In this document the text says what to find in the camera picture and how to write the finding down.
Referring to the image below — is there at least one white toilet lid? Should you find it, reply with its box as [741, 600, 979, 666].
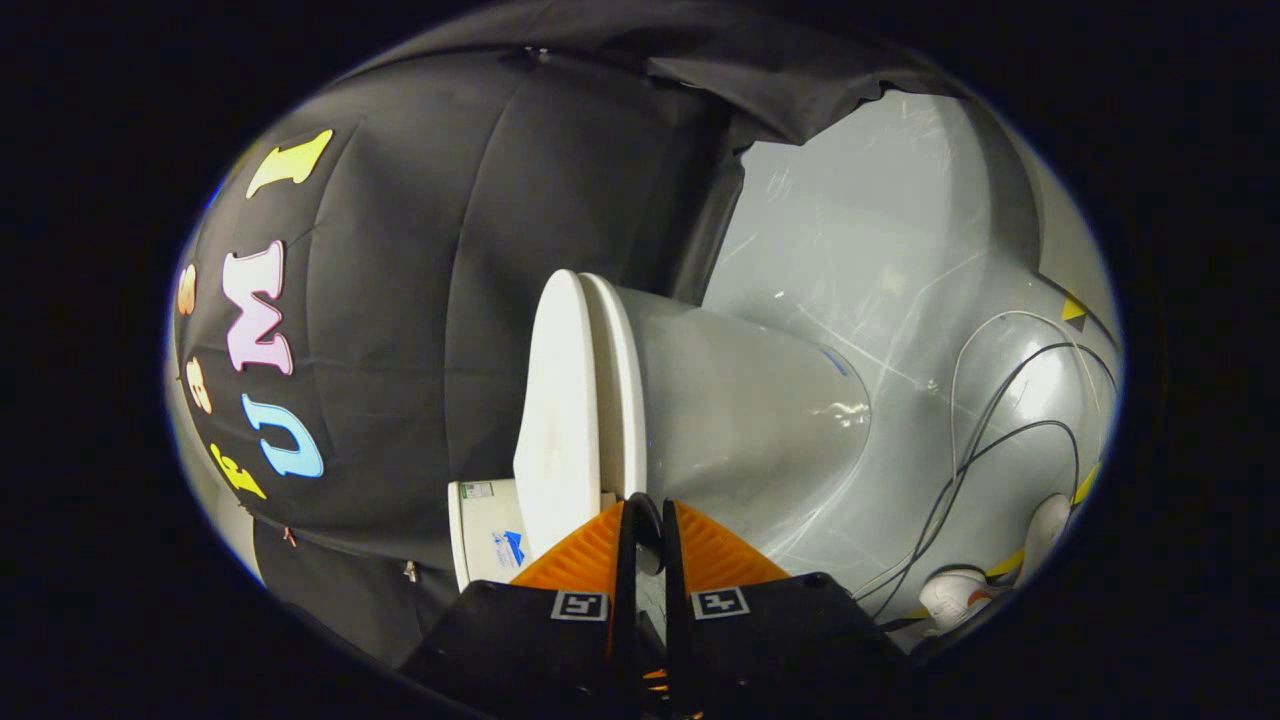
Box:
[513, 269, 604, 561]

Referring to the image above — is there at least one black cable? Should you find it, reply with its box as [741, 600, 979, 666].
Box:
[870, 342, 1119, 621]

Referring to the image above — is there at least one black backdrop cloth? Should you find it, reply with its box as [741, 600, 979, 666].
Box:
[170, 0, 1001, 666]

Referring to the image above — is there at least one white toilet body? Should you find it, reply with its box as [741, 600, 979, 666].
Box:
[447, 273, 871, 593]

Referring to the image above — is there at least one white cable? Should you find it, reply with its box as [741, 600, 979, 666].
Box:
[855, 310, 1101, 601]

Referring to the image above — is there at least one person's white shoe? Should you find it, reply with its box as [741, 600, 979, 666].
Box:
[920, 565, 996, 631]
[1020, 495, 1071, 586]

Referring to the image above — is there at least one black round lid pull tab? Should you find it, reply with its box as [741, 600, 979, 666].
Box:
[632, 492, 665, 576]

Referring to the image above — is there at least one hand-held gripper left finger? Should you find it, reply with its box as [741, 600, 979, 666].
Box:
[400, 500, 638, 716]

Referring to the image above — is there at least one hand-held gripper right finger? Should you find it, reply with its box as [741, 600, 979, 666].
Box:
[660, 500, 906, 716]

